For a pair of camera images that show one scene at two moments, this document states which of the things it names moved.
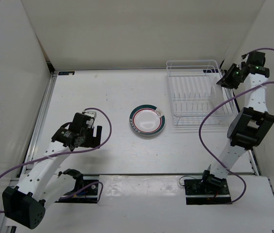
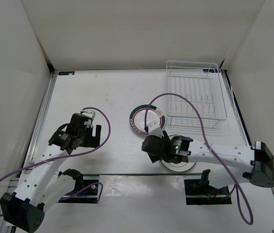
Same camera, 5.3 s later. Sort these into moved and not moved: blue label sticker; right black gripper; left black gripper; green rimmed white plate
Moved: right black gripper
Not moved: green rimmed white plate; left black gripper; blue label sticker
